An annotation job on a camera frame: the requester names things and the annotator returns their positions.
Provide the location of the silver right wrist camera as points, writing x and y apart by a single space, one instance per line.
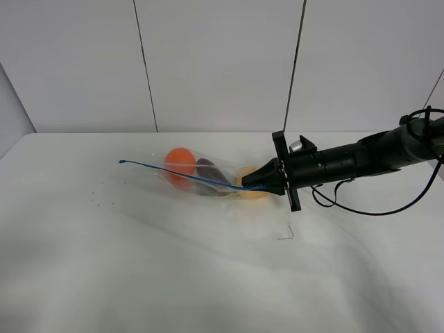
303 145

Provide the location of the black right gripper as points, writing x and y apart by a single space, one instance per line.
304 168

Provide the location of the orange ball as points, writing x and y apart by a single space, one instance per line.
181 161

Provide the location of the purple eggplant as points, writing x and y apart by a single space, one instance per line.
209 171

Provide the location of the yellow pear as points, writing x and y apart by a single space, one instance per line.
250 195

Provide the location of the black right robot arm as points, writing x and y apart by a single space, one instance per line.
417 139

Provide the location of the clear zip bag blue seal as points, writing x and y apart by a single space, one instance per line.
151 175

